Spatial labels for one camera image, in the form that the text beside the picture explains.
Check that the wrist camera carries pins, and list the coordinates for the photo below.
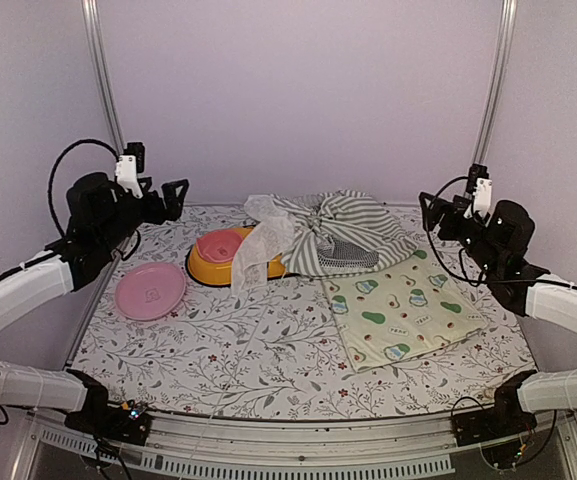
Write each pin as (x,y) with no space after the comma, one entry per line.
(479,188)
(129,165)

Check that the avocado print cushion mat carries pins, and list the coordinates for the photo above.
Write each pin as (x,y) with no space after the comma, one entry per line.
(400,313)

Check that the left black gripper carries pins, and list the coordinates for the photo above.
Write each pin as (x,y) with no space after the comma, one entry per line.
(173,209)

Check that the aluminium frame post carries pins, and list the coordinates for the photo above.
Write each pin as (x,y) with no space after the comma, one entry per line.
(93,31)
(499,69)

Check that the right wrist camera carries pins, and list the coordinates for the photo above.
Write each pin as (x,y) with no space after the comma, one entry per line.
(479,188)

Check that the floral table cloth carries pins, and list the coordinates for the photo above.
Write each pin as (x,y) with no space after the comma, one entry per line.
(276,354)

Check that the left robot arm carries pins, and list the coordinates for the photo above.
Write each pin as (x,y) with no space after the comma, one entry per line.
(103,214)

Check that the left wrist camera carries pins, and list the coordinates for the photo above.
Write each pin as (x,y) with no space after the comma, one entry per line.
(129,165)

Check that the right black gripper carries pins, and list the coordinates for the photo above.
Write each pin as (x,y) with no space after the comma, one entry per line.
(454,211)

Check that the right aluminium frame post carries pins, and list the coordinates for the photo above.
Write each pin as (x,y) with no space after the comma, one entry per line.
(499,69)

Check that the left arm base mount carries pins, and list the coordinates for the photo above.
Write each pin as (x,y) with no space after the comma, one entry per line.
(130,425)

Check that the pink round plate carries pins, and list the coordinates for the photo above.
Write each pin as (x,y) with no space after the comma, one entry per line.
(150,291)

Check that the pink bowl in feeder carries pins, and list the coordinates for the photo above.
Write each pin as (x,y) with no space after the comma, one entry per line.
(219,246)

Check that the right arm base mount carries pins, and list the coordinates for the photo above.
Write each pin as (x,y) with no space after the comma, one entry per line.
(502,433)

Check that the left aluminium frame post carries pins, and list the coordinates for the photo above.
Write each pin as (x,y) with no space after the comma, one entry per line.
(93,31)

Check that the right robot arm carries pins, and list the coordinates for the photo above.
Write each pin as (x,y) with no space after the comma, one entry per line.
(498,248)

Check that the striped fabric pet tent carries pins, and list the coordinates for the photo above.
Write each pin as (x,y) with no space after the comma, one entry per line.
(332,234)

